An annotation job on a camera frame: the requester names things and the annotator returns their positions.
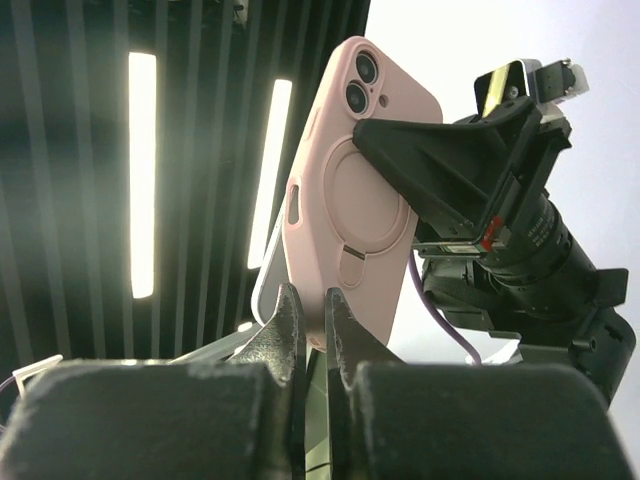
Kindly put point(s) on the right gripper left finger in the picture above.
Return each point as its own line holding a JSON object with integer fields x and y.
{"x": 200, "y": 419}

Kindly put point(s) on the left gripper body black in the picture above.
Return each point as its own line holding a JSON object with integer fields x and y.
{"x": 531, "y": 265}

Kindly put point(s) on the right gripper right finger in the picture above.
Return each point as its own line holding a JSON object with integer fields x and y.
{"x": 393, "y": 420}

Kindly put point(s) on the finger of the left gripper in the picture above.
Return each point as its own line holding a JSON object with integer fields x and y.
{"x": 457, "y": 177}

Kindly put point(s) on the pink phone case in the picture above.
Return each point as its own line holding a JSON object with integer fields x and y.
{"x": 344, "y": 225}

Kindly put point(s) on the ceiling light strip right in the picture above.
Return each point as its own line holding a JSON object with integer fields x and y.
{"x": 272, "y": 151}

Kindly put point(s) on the ceiling light strip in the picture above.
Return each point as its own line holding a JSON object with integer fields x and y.
{"x": 272, "y": 151}
{"x": 142, "y": 88}

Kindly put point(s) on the ceiling light strip left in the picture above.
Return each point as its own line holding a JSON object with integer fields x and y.
{"x": 142, "y": 88}

